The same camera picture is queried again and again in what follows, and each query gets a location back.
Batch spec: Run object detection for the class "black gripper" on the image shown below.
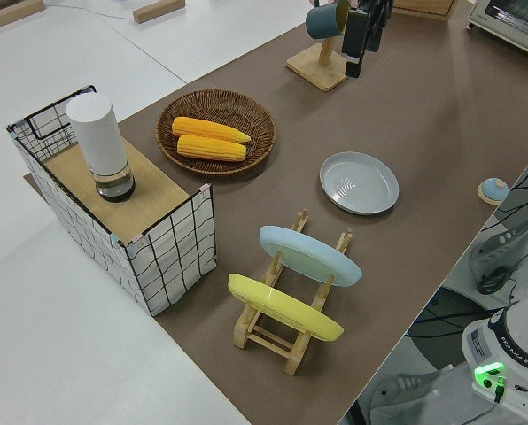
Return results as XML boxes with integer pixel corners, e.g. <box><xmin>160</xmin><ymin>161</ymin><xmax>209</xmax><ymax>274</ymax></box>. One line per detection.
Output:
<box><xmin>341</xmin><ymin>0</ymin><xmax>396</xmax><ymax>79</ymax></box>

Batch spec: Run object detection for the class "gray plate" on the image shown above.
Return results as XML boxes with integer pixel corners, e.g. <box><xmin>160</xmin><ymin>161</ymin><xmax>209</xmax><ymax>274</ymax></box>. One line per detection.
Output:
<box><xmin>319</xmin><ymin>151</ymin><xmax>400</xmax><ymax>216</ymax></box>

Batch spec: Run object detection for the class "light blue plate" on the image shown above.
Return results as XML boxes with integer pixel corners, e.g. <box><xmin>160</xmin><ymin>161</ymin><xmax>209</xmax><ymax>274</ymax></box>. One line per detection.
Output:
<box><xmin>259</xmin><ymin>225</ymin><xmax>363</xmax><ymax>289</ymax></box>

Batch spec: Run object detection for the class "yellow plate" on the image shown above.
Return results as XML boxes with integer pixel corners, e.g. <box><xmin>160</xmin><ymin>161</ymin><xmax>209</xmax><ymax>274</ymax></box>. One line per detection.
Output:
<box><xmin>227</xmin><ymin>273</ymin><xmax>346</xmax><ymax>343</ymax></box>

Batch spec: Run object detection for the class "wooden plate rack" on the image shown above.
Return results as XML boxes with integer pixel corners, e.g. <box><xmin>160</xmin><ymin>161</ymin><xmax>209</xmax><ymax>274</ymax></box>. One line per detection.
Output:
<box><xmin>232</xmin><ymin>208</ymin><xmax>354</xmax><ymax>376</ymax></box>

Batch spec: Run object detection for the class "teal mug yellow inside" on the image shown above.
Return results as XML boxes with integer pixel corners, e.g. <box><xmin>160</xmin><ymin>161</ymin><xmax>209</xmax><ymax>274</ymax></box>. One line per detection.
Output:
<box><xmin>306</xmin><ymin>0</ymin><xmax>352</xmax><ymax>39</ymax></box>

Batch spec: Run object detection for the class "wooden mug stand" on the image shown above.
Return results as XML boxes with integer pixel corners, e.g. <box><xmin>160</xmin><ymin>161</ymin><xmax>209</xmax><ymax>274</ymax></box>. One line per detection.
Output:
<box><xmin>285</xmin><ymin>0</ymin><xmax>352</xmax><ymax>93</ymax></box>

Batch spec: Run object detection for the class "brown table mat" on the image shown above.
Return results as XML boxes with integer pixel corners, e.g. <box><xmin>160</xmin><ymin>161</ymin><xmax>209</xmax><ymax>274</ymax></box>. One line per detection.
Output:
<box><xmin>23</xmin><ymin>0</ymin><xmax>528</xmax><ymax>425</ymax></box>

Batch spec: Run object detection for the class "brown wicker basket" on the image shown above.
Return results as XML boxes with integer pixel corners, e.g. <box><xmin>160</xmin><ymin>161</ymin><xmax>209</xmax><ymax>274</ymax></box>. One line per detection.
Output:
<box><xmin>156</xmin><ymin>89</ymin><xmax>277</xmax><ymax>177</ymax></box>

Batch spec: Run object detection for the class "white toaster oven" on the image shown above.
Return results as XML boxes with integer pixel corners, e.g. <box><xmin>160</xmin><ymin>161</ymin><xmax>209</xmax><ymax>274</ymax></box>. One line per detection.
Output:
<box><xmin>466</xmin><ymin>0</ymin><xmax>528</xmax><ymax>63</ymax></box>

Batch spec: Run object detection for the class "yellow corn cob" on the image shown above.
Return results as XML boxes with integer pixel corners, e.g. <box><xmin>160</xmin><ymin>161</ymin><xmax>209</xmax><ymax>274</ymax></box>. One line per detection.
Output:
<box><xmin>171</xmin><ymin>116</ymin><xmax>252</xmax><ymax>144</ymax></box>
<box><xmin>175</xmin><ymin>134</ymin><xmax>248</xmax><ymax>162</ymax></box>

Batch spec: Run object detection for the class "blue bell on wooden base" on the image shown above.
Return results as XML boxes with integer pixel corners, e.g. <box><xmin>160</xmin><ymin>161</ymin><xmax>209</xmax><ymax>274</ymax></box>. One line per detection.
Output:
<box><xmin>477</xmin><ymin>177</ymin><xmax>509</xmax><ymax>205</ymax></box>

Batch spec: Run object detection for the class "long wooden block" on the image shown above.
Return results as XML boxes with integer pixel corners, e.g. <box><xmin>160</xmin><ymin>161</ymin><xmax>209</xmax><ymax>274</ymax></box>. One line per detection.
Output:
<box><xmin>0</xmin><ymin>7</ymin><xmax>48</xmax><ymax>32</ymax></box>
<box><xmin>132</xmin><ymin>0</ymin><xmax>186</xmax><ymax>24</ymax></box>

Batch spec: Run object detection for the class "white cylinder with glass base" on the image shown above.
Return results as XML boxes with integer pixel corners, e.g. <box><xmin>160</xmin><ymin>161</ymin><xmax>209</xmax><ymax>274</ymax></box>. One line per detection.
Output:
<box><xmin>66</xmin><ymin>93</ymin><xmax>137</xmax><ymax>204</ymax></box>

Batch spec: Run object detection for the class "white wire storage box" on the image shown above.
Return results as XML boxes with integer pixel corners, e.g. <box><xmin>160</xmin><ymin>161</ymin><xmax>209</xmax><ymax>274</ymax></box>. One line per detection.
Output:
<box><xmin>5</xmin><ymin>83</ymin><xmax>217</xmax><ymax>318</ymax></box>

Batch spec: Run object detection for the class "black coiled cable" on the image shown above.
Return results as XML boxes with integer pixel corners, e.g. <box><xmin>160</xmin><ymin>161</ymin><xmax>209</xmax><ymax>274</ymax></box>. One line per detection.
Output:
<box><xmin>475</xmin><ymin>265</ymin><xmax>518</xmax><ymax>294</ymax></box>

